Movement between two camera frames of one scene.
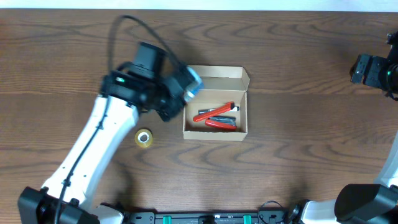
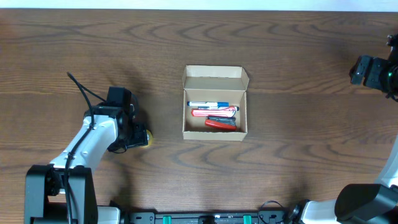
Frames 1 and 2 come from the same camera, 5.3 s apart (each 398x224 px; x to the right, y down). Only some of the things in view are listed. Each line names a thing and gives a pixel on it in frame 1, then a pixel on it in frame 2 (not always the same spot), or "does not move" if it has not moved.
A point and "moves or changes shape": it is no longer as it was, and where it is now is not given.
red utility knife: [229, 106] moves or changes shape
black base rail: [208, 218] does not move
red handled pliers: [224, 122] does not move
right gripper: [360, 69] does not move
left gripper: [173, 101] → [138, 137]
